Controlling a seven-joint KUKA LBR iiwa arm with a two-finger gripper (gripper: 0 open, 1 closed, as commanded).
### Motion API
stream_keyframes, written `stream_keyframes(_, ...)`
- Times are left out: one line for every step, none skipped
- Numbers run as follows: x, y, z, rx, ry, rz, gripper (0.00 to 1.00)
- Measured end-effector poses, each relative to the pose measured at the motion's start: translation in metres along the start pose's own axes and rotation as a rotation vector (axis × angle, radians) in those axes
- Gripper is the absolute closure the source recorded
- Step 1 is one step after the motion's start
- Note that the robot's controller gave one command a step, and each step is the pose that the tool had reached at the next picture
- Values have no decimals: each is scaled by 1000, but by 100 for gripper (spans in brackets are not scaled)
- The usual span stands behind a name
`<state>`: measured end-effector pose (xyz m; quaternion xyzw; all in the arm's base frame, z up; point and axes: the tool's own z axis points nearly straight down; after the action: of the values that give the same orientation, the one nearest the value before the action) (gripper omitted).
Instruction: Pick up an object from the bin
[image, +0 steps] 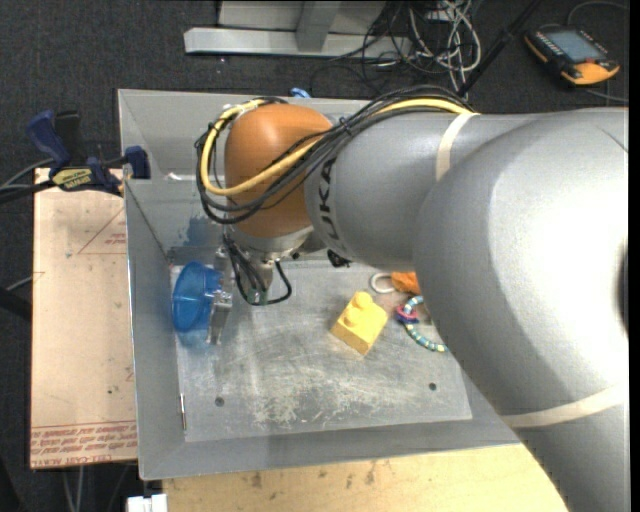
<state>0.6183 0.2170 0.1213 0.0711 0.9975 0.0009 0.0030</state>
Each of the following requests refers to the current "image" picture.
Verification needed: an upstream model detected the orange soft toy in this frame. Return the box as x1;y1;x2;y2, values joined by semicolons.
390;270;422;296

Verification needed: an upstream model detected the colourful bead string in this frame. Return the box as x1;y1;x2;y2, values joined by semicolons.
402;294;448;354

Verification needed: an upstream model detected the grey metal bin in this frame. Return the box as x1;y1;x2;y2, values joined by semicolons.
117;88;522;482

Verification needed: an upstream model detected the clear blue plastic cup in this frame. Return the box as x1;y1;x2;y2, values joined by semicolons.
171;260;224;349

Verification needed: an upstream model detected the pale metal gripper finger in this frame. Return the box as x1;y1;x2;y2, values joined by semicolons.
214;291;235;347
205;299;221;346

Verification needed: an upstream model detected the yellow toy building block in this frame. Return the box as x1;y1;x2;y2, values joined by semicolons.
329;291;390;357

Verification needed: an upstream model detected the white ring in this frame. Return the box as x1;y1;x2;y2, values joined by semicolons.
369;272;399;295

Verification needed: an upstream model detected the brown cardboard board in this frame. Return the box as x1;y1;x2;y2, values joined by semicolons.
29;167;139;470

